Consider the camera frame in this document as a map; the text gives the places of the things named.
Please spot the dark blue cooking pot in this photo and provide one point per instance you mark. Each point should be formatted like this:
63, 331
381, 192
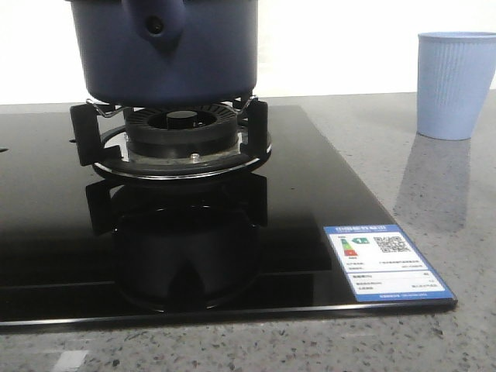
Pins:
160, 53

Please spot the black glass gas stove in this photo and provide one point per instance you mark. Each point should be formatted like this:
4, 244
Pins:
79, 251

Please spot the light blue ribbed cup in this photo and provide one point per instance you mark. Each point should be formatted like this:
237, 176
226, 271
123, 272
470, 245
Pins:
455, 71

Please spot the black pot support grate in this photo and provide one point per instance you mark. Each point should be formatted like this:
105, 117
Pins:
102, 142

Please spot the blue energy label sticker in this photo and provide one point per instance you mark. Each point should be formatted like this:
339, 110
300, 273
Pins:
382, 264

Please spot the black gas burner head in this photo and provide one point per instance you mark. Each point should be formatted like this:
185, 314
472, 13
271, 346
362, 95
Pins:
179, 132

